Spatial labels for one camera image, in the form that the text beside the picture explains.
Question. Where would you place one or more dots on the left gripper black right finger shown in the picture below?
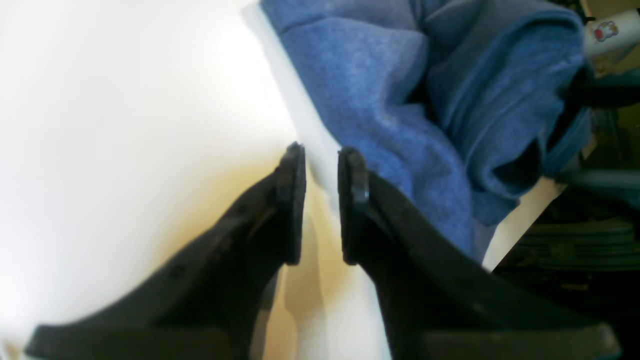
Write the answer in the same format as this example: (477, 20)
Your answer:
(435, 302)

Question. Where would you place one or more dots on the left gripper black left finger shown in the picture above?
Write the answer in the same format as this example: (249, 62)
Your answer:
(203, 303)

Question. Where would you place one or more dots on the blue grey T-shirt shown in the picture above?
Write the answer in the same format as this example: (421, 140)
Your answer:
(458, 103)

